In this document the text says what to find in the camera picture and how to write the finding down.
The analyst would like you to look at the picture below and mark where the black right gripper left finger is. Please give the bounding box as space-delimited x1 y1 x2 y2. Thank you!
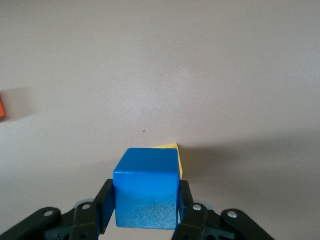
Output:
0 179 116 240

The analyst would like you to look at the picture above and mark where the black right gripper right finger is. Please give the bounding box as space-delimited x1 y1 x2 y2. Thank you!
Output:
171 179 276 240

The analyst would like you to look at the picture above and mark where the blue wooden block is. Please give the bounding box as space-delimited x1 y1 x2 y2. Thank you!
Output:
112 147 182 230

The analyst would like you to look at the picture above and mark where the yellow wooden block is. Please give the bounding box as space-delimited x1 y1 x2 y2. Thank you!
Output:
151 142 185 180

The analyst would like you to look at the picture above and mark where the orange wooden block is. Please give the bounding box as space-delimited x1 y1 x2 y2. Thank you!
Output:
0 94 7 120

